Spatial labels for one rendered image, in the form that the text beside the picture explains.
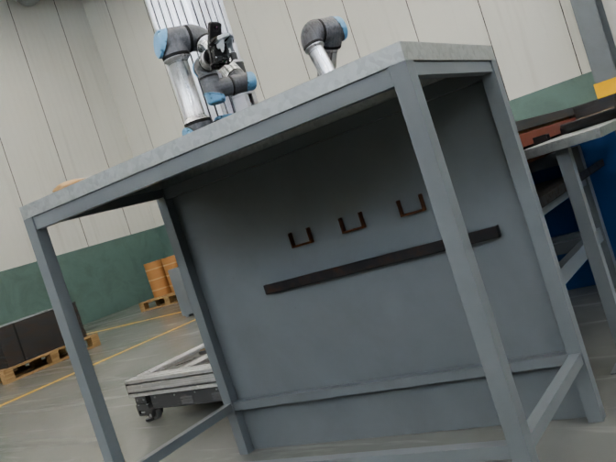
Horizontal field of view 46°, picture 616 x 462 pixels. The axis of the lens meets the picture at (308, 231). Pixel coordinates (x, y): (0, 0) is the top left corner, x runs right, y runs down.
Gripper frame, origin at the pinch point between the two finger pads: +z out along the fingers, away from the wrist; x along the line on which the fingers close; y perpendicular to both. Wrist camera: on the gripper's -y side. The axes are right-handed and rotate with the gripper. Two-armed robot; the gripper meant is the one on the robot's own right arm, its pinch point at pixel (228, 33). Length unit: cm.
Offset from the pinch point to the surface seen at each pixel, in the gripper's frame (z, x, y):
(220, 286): -14, 16, 87
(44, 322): -610, 23, 104
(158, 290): -901, -176, 99
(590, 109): -7, -175, 41
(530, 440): 116, -1, 127
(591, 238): 71, -77, 93
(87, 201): 30, 63, 56
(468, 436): 57, -28, 143
